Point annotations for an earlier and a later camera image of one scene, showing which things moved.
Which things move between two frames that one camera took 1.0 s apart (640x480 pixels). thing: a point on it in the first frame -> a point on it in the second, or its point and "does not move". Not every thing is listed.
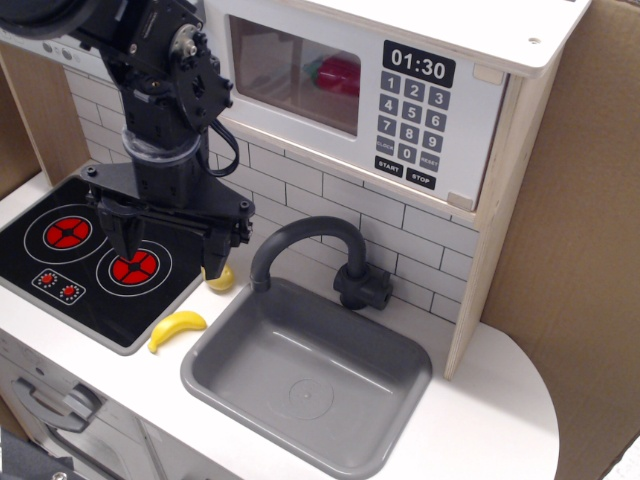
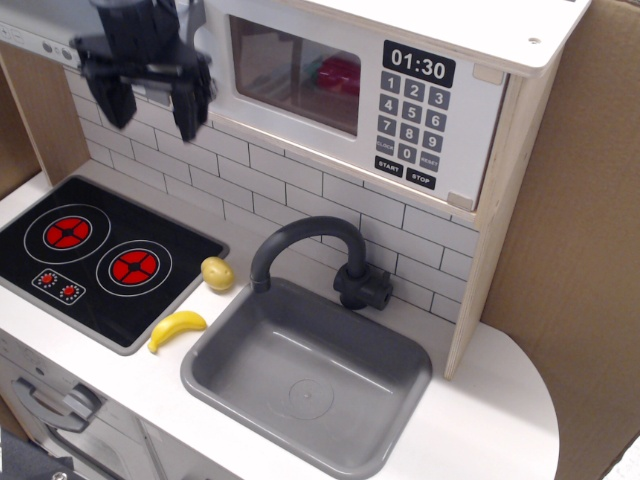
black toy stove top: x=57 y=268 does not move
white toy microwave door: x=364 y=101 does not move
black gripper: x=181 y=193 -> x=109 y=62
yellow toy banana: x=174 y=324 does not move
